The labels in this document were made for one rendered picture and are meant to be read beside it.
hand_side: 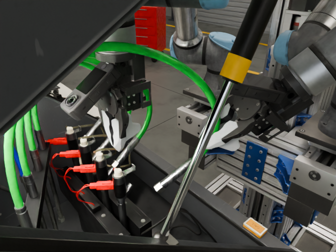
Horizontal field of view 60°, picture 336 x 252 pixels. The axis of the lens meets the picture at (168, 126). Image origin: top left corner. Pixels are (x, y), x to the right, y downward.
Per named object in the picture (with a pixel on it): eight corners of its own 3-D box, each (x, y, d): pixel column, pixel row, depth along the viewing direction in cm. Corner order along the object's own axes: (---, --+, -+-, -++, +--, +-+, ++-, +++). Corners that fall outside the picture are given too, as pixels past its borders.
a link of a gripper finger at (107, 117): (136, 142, 64) (134, 104, 60) (113, 152, 61) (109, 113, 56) (128, 136, 66) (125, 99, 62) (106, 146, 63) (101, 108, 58)
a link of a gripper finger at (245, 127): (228, 149, 53) (267, 118, 50) (223, 145, 52) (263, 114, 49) (220, 132, 57) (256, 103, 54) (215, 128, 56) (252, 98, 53)
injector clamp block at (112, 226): (153, 258, 79) (151, 219, 71) (122, 282, 73) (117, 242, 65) (91, 192, 101) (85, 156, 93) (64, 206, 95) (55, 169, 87)
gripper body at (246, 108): (262, 146, 56) (321, 109, 50) (236, 125, 51) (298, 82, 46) (250, 119, 61) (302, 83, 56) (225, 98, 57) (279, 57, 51)
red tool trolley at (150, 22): (118, 59, 496) (113, 5, 453) (129, 52, 533) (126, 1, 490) (156, 63, 477) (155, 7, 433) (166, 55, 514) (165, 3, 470)
